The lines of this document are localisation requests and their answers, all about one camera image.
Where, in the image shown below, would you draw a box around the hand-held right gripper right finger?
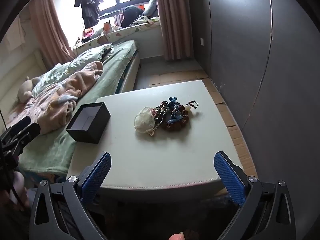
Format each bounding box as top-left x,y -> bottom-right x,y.
213,151 -> 297,240

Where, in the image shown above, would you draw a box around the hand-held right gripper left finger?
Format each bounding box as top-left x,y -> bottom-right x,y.
29,151 -> 112,240

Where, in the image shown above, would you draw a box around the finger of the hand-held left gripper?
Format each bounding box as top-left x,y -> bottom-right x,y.
21,122 -> 41,140
9,116 -> 32,133

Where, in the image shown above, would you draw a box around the black jewelry box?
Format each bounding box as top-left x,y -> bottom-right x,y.
66,102 -> 111,144

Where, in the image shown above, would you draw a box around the sheer beige organza pouch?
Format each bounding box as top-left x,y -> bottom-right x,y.
134,106 -> 156,136

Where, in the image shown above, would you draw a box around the brown rudraksha bead bracelet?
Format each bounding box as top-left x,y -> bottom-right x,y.
160,100 -> 200,131

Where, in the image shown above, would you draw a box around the blue beaded ornament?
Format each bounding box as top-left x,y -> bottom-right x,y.
166,96 -> 188,125

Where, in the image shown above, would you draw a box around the dark multicolour bead necklace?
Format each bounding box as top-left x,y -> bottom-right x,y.
150,100 -> 173,130

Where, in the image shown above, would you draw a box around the person's left hand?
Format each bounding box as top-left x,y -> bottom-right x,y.
12,172 -> 29,212

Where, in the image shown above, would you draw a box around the beige plush toy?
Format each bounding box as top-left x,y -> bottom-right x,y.
16,76 -> 42,103

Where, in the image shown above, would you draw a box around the white leather table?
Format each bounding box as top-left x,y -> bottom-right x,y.
149,69 -> 258,180

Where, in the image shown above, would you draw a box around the pink fleece blanket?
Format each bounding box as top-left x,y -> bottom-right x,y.
11,61 -> 104,135

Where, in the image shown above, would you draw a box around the light green duvet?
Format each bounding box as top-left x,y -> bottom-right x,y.
32,43 -> 115,98

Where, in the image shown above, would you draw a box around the pink curtain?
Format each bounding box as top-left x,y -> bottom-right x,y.
152,0 -> 194,61
28,0 -> 75,58

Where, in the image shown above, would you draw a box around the bed with green sheet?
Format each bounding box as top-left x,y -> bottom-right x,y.
0,39 -> 140,180

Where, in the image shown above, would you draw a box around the patterned window seat cushion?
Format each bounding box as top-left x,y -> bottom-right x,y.
72,17 -> 161,51

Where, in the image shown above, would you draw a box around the hanging dark clothes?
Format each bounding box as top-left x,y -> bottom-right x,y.
74,0 -> 104,28

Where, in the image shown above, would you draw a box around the black bag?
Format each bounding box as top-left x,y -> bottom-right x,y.
121,5 -> 146,28

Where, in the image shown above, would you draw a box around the grey pillow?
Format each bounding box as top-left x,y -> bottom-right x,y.
142,0 -> 158,18

